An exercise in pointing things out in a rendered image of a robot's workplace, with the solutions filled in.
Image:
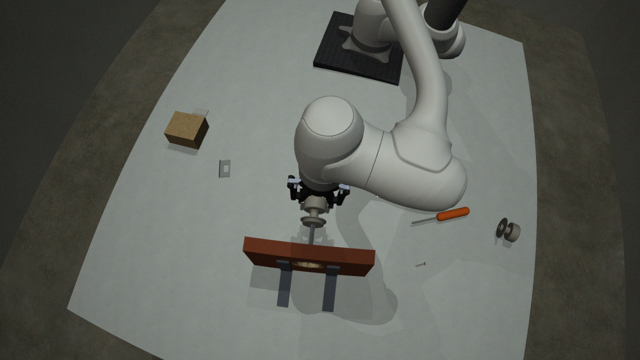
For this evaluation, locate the brown wooden door slab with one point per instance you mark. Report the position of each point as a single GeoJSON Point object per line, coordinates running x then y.
{"type": "Point", "coordinates": [309, 257]}

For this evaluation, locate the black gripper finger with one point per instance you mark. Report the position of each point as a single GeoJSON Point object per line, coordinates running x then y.
{"type": "Point", "coordinates": [331, 199]}
{"type": "Point", "coordinates": [292, 184]}

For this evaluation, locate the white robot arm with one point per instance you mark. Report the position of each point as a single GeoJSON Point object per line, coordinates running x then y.
{"type": "Point", "coordinates": [412, 165]}

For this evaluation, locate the orange-handled screwdriver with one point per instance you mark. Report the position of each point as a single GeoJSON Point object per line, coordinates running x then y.
{"type": "Point", "coordinates": [446, 215]}

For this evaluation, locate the brown rectangular box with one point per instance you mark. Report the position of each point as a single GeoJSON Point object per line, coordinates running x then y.
{"type": "Point", "coordinates": [186, 129]}

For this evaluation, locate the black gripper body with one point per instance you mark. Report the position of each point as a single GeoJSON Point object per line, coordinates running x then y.
{"type": "Point", "coordinates": [317, 193]}

